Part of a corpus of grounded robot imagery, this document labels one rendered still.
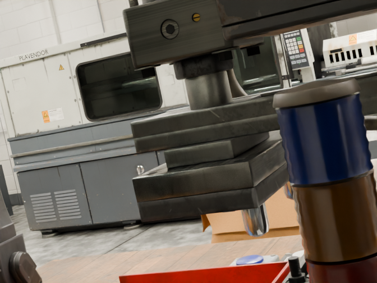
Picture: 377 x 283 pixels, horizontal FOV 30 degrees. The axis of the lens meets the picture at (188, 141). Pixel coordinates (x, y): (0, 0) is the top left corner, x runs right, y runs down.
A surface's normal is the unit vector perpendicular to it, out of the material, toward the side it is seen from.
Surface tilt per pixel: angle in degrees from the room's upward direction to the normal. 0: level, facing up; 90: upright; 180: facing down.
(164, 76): 90
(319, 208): 76
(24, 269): 90
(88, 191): 90
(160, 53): 90
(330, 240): 104
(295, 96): 71
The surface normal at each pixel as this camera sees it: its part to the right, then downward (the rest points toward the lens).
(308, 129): -0.48, -0.07
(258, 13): -0.38, 0.17
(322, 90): -0.07, -0.22
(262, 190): 0.90, -0.15
